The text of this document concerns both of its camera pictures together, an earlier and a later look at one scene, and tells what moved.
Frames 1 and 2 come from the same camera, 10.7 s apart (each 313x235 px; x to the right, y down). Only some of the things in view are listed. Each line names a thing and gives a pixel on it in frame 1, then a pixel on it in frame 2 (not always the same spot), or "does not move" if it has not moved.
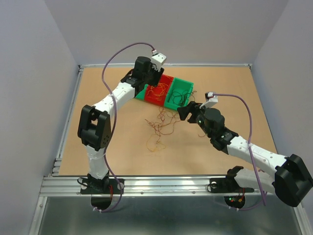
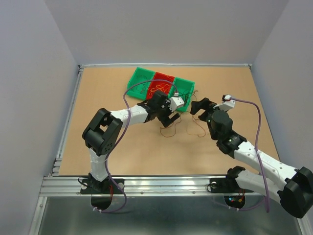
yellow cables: [158, 90] does not move
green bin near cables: [179, 93] does not move
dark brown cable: [180, 98] does not move
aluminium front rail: [141, 186] does not move
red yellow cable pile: [164, 124] → [187, 127]
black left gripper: [157, 75] → [165, 120]
